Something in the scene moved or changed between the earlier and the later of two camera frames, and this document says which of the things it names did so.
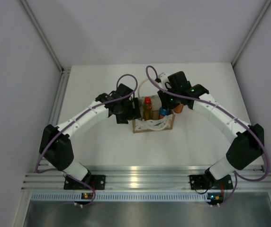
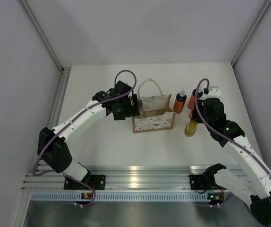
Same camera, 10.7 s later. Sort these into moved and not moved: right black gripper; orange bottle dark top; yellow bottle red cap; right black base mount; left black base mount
Moved: right black gripper; orange bottle dark top; yellow bottle red cap
Not moved: right black base mount; left black base mount
